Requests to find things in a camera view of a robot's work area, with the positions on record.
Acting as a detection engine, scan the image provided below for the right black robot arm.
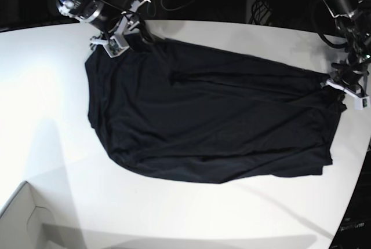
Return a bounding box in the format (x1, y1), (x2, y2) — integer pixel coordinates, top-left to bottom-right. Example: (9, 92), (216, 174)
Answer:
(56, 0), (155, 58)

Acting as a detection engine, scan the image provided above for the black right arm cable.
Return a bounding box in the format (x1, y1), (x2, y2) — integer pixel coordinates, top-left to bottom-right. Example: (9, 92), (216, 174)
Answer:
(78, 0), (157, 44)

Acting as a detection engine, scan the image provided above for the black t-shirt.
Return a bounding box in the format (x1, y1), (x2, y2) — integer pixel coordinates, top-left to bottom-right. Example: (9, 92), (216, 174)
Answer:
(85, 41), (346, 184)

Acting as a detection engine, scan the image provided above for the white cardboard box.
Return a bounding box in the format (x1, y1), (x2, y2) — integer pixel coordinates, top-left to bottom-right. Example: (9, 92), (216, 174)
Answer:
(1, 181), (60, 249)

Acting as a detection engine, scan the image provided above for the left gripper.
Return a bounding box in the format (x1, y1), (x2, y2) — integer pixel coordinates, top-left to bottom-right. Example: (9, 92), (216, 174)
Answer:
(325, 70), (370, 110)

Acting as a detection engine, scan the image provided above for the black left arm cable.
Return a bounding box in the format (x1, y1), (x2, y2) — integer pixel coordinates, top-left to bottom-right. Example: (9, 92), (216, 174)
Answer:
(311, 0), (348, 50)

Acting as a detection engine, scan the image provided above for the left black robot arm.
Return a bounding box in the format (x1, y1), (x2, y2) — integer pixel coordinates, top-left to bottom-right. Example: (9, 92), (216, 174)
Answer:
(319, 0), (370, 110)

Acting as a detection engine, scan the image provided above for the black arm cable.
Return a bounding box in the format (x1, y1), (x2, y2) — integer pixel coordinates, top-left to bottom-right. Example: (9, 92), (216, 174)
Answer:
(78, 0), (157, 44)
(311, 0), (348, 50)

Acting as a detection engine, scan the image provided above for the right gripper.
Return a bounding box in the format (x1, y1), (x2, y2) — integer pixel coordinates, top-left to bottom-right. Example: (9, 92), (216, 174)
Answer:
(90, 0), (152, 58)

